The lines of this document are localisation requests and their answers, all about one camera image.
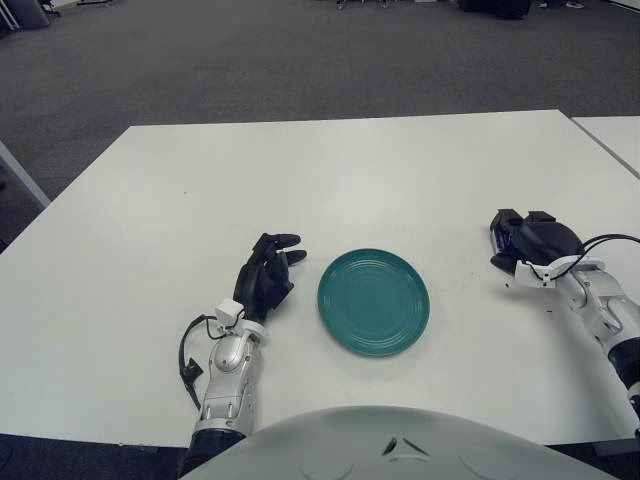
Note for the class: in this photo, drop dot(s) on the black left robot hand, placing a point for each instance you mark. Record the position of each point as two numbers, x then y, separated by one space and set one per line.
257 282

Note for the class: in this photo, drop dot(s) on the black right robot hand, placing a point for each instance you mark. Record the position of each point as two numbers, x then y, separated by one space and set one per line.
547 240

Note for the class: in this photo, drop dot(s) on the blue gum box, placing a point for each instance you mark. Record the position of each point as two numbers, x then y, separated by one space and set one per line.
499 239

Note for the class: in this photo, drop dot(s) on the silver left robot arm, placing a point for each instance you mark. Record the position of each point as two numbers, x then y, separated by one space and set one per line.
227 375

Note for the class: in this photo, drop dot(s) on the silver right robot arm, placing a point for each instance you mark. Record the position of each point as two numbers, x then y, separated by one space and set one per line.
607 310

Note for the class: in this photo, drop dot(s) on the teal green round plate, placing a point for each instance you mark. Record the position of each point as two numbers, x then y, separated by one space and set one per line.
372 302

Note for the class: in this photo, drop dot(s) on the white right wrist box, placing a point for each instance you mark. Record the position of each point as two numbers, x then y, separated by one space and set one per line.
532 275

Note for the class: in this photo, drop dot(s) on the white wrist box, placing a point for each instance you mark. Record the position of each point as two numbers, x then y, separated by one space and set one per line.
229 311
532 275

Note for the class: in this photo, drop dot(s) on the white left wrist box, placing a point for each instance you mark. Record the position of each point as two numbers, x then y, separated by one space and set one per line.
229 311

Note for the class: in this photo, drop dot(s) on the white neighbouring table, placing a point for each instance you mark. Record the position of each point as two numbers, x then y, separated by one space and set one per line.
615 137

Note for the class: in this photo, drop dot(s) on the grey robot torso shell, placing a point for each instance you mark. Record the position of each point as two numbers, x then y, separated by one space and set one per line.
400 450

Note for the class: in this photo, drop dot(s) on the dark bulky background object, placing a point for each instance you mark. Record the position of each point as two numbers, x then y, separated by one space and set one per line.
492 7

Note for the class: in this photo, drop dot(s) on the grey furniture edge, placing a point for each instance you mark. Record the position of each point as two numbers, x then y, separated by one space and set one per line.
20 175

